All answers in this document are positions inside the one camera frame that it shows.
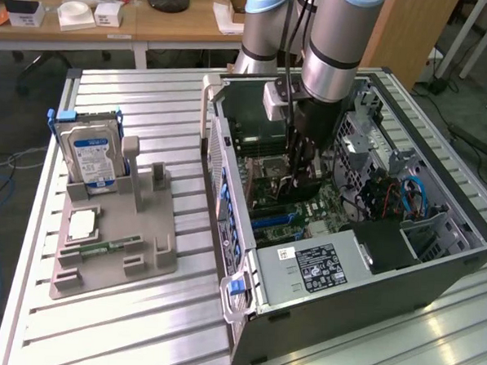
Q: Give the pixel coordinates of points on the small orange box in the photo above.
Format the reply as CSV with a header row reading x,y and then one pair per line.
x,y
1,17

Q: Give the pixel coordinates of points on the wooden cabinet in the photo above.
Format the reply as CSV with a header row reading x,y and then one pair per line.
x,y
406,35

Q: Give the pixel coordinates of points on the grey metal disk bay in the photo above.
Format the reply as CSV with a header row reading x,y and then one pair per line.
x,y
436,237

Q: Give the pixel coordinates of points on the grey parts rack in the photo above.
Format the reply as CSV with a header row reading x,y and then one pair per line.
x,y
115,208

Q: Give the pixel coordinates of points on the black PC case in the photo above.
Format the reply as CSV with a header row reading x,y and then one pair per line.
x,y
341,339

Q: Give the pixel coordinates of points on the perforated metal drive cage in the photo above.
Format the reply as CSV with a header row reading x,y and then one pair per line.
x,y
360,143

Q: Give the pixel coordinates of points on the CPU socket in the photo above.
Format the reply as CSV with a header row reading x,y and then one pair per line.
x,y
273,165

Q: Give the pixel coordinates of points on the blue case latch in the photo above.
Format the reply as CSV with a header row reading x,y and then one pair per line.
x,y
235,290

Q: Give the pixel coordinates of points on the blue expansion slot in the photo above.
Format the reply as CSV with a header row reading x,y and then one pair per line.
x,y
270,221

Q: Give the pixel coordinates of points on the grey power supply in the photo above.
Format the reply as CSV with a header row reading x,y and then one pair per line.
x,y
283,282

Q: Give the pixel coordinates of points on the black floor stand base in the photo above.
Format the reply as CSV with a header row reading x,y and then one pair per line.
x,y
482,142

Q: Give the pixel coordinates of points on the white round holder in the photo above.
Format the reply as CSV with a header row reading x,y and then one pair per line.
x,y
74,18

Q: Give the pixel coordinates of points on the white table frame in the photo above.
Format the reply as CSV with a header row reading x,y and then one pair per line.
x,y
474,47

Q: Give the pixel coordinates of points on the wooden desk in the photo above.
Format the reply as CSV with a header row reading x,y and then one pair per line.
x,y
51,33

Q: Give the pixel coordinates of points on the white box black lid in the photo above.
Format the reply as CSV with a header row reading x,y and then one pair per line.
x,y
25,17

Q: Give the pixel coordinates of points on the silver CPU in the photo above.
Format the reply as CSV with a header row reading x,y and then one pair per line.
x,y
82,225

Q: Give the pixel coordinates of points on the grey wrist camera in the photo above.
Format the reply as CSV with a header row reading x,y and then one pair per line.
x,y
274,106

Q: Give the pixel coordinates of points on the black power adapter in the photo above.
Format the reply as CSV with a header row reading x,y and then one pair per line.
x,y
437,86

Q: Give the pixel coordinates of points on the black chair base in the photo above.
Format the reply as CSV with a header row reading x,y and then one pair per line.
x,y
33,67

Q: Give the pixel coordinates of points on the white paper stack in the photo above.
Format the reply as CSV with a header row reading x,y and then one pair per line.
x,y
225,20

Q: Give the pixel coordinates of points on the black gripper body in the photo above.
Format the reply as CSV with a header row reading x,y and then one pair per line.
x,y
318,121

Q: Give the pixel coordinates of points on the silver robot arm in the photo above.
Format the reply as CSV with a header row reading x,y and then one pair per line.
x,y
336,52

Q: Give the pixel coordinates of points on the small white box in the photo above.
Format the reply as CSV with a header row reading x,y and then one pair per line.
x,y
108,15

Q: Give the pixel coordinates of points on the silver chipset heatsink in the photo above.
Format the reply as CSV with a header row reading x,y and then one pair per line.
x,y
322,228

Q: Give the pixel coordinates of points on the black plastic shroud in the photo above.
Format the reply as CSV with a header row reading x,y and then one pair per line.
x,y
383,247

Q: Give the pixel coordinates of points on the green RAM stick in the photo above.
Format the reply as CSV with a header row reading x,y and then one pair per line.
x,y
105,246

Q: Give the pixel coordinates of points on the green motherboard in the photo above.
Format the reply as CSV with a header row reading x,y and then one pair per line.
x,y
328,203

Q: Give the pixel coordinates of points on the hard disk with blue frame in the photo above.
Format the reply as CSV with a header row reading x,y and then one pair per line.
x,y
89,158

